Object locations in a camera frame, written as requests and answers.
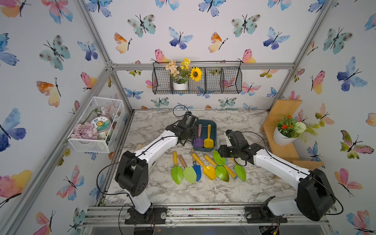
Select green leaf shovel yellow handle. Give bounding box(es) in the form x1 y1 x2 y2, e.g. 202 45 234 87
171 151 183 185

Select white wire mesh basket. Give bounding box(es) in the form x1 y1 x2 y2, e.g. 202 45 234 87
67 97 125 153

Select wooden zigzag shelf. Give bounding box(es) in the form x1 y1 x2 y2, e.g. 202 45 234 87
260 99 324 170

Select red flower plant white pot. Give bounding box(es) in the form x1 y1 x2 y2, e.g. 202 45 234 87
273 115 320 146

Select green trowel light-blue handle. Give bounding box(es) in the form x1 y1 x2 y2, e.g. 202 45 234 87
213 150 237 179

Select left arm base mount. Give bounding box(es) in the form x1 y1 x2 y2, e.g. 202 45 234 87
124 205 167 225

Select sunflower bouquet white pot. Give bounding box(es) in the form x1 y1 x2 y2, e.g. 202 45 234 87
165 58 203 91

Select black wire wall basket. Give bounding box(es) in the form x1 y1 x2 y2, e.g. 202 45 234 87
151 61 243 97

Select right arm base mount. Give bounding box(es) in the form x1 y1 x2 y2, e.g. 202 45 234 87
244 196 287 224

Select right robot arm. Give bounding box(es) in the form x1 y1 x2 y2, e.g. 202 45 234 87
218 130 338 222

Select purple shovel pink handle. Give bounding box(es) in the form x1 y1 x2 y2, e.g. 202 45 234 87
193 124 204 148

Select pink artificial flowers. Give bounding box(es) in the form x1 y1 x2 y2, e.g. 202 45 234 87
70 122 99 140

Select round green tin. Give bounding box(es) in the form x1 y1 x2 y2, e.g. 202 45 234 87
91 116 111 132

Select green shovel wooden handle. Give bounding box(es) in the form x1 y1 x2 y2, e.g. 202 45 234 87
178 155 197 184

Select yellow scoop shovel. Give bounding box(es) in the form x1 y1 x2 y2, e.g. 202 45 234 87
192 153 217 181

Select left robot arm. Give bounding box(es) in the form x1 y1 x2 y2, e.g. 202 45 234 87
115 111 198 214

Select blue shovel wooden handle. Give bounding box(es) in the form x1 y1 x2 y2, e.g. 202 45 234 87
193 158 202 182

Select green narrow shovel yellow handle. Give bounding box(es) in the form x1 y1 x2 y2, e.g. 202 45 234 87
232 158 246 182

